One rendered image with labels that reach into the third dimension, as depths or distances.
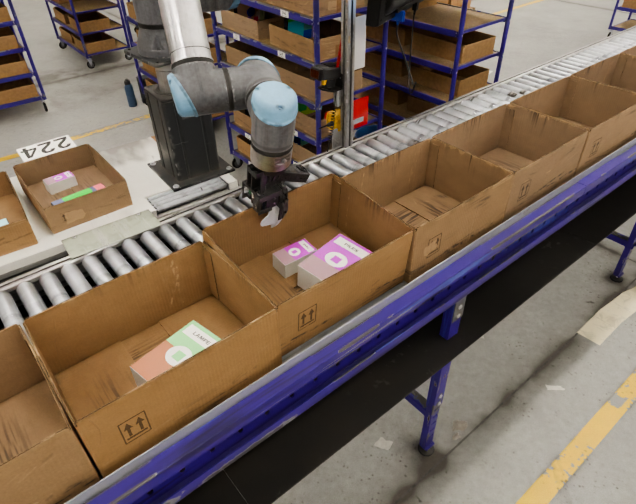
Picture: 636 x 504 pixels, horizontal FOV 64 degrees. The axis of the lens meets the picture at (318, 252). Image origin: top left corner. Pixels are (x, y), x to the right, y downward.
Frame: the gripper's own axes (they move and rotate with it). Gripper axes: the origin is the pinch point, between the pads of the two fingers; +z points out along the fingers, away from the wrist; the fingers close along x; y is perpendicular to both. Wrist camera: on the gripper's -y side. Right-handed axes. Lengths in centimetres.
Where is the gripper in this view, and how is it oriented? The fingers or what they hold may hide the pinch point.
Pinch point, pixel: (273, 221)
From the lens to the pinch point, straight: 128.9
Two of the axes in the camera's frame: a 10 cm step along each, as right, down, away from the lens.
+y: -7.7, 4.1, -4.9
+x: 6.2, 6.4, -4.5
